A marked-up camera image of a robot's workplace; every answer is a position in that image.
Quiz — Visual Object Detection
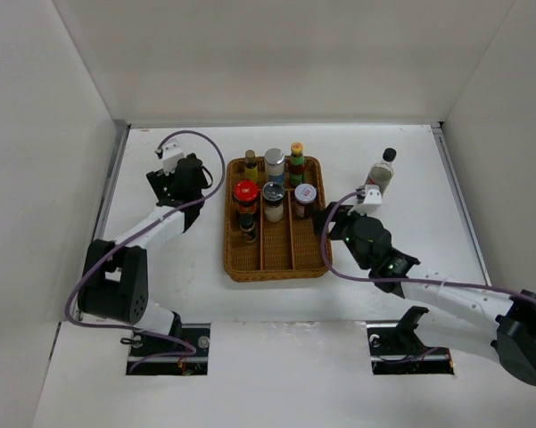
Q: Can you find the silver lid blue label jar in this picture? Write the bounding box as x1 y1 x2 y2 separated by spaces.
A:
264 148 285 184

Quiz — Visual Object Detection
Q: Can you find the steel top glass grinder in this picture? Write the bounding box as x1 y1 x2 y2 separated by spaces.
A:
262 181 285 222

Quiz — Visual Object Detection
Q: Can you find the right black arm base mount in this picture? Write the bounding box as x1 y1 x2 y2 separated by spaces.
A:
367 306 454 375

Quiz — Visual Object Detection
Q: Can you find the cork top yellow label bottle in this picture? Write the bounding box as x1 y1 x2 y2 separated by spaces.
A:
244 150 259 185

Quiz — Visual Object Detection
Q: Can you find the yellow cap green label bottle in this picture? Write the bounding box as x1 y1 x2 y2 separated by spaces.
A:
289 142 305 187

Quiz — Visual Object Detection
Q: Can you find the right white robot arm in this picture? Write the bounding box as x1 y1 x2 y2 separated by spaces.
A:
313 202 536 386

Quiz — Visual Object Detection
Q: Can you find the black cap spice bottle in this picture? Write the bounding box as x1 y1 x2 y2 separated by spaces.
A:
239 213 256 243

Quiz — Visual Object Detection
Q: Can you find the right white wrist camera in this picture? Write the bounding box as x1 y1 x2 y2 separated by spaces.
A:
350 185 383 215

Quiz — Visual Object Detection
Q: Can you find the red lid chili sauce jar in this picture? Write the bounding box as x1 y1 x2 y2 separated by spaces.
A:
233 180 260 216

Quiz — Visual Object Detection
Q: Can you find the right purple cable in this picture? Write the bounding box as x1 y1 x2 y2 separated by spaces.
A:
319 189 536 313

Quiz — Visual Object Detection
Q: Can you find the small white red lid jar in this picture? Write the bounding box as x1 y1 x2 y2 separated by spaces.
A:
293 183 317 218

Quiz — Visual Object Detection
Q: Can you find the brown wicker divided basket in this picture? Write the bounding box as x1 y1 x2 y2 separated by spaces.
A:
223 158 327 282

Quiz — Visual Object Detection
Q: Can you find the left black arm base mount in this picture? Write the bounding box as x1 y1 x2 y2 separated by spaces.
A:
120 324 211 376

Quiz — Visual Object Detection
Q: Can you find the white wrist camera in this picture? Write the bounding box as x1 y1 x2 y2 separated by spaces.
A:
155 137 185 175
350 185 383 215

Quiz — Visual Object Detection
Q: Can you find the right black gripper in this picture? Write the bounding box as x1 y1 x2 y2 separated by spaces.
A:
310 202 372 270

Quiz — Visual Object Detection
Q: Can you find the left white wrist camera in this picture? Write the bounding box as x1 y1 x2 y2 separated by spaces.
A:
155 137 185 175

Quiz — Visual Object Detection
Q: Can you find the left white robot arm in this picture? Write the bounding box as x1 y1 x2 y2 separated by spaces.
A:
77 153 212 356

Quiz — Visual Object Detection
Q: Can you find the black cap soy sauce bottle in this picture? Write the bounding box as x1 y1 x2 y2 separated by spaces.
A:
365 147 397 194

